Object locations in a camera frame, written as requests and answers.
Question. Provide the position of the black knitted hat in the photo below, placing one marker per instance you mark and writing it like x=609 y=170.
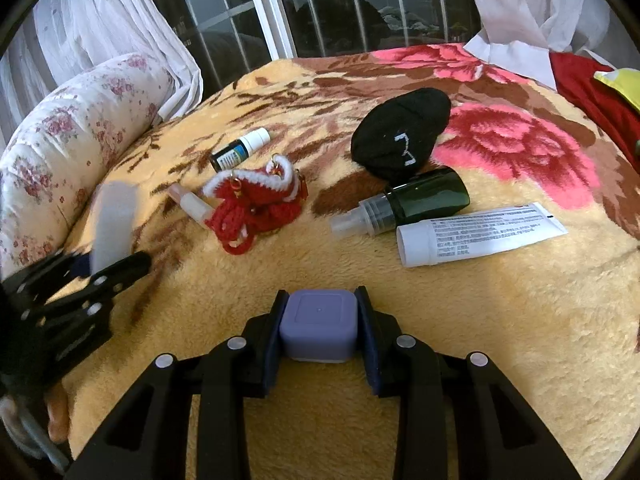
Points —
x=396 y=139

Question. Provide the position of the window with metal bars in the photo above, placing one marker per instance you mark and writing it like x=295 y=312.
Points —
x=230 y=38

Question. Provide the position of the small blue dropper bottle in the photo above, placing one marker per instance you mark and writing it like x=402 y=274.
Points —
x=239 y=150

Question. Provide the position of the yellow floral plush blanket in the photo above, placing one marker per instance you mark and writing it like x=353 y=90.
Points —
x=559 y=318

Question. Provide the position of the white ointment tube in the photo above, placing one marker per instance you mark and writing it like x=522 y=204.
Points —
x=480 y=234

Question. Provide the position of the red knitted ornament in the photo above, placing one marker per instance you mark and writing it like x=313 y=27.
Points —
x=252 y=202

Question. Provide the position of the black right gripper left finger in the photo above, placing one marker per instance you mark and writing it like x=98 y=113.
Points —
x=196 y=403

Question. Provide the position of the white sheer curtain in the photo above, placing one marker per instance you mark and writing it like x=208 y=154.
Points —
x=45 y=43
x=520 y=35

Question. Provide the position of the small pink white tube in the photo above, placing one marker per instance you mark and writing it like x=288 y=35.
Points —
x=191 y=204

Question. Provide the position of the white sheer curtain left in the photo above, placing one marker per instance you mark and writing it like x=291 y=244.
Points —
x=45 y=43

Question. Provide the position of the purple square case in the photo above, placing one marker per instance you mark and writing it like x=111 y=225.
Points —
x=320 y=325

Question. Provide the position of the yellow green cloth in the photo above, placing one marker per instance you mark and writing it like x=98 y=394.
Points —
x=625 y=81

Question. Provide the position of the dark green spray bottle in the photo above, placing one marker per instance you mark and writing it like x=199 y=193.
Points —
x=438 y=193

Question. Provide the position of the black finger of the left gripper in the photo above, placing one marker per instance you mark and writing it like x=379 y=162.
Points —
x=63 y=284

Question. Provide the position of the white stick item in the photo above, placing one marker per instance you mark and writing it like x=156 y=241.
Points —
x=115 y=209

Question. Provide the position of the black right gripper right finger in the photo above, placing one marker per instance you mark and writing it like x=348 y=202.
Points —
x=459 y=418

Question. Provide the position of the white sheer curtain right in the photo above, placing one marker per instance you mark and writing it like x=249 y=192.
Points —
x=520 y=35

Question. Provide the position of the red cloth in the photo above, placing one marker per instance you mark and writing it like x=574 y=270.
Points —
x=603 y=105

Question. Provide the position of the white floral pink quilt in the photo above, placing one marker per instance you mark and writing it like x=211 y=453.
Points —
x=65 y=145

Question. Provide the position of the person's left hand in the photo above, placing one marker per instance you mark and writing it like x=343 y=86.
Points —
x=39 y=429

